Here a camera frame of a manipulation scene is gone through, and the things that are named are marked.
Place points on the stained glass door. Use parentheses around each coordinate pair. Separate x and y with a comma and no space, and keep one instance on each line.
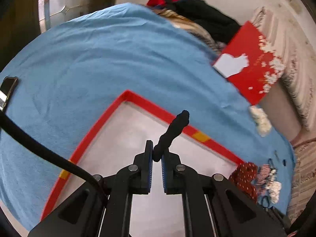
(55,12)

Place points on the red floral box lid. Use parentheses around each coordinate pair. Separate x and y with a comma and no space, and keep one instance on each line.
(250,63)

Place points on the red white-dotted scrunchie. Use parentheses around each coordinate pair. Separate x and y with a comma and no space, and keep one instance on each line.
(242,178)

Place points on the striped floral bolster left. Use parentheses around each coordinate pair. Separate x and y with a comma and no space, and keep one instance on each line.
(297,76)

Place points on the red open gift box tray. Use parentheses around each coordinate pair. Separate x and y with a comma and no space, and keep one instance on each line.
(121,133)

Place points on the pile of dark clothes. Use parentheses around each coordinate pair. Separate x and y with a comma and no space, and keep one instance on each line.
(221,27)

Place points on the brown sofa backrest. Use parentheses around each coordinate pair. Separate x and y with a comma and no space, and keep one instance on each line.
(278,106)

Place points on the cream dotted scrunchie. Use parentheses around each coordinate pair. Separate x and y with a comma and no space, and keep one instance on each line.
(261,120)

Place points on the black smartphone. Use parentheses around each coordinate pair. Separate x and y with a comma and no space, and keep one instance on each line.
(8,86)

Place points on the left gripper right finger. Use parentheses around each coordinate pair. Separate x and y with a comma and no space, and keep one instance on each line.
(184,180)

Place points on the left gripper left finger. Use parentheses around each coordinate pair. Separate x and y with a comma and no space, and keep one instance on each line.
(133,179)

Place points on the striped floral cushion right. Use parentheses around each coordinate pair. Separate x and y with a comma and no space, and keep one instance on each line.
(303,182)

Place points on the white cherry print scrunchie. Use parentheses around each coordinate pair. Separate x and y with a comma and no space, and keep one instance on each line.
(274,188)

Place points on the blue terry cloth cover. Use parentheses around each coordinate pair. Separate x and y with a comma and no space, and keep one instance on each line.
(71,73)

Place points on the red plaid scrunchie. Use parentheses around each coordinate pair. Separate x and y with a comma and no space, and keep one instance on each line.
(263,174)

